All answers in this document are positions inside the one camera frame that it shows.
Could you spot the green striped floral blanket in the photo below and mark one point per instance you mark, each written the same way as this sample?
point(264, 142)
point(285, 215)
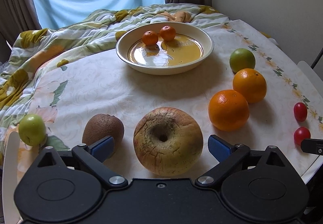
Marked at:
point(63, 39)

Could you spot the small green apple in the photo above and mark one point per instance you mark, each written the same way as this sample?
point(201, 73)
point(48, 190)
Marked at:
point(32, 129)

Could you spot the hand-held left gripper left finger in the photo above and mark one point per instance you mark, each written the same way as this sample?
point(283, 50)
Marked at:
point(103, 148)

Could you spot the small mandarin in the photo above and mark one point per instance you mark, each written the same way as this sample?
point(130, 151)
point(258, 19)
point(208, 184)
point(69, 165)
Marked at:
point(168, 33)
point(150, 38)

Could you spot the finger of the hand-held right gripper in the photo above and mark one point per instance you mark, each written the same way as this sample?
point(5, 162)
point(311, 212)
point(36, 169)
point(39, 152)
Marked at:
point(313, 146)

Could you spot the orange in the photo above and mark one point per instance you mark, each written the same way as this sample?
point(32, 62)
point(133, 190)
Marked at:
point(228, 110)
point(250, 85)

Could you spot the brown kiwi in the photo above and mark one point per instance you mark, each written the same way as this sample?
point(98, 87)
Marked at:
point(101, 127)

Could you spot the red cherry tomato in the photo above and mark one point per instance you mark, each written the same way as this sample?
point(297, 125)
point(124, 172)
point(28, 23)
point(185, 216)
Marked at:
point(301, 135)
point(300, 111)

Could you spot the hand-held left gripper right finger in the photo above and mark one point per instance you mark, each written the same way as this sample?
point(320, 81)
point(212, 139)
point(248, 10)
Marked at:
point(219, 148)

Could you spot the cream and yellow bowl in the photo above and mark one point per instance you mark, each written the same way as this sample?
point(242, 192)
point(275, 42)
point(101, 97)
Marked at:
point(181, 55)

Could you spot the large green citrus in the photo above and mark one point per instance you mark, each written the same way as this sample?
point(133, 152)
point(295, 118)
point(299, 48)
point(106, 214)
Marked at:
point(242, 60)

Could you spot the floral white tablecloth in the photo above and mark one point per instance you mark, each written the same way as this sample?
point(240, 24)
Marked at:
point(106, 80)

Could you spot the wrinkled yellow apple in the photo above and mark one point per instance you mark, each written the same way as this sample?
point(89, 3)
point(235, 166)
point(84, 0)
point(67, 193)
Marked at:
point(167, 142)

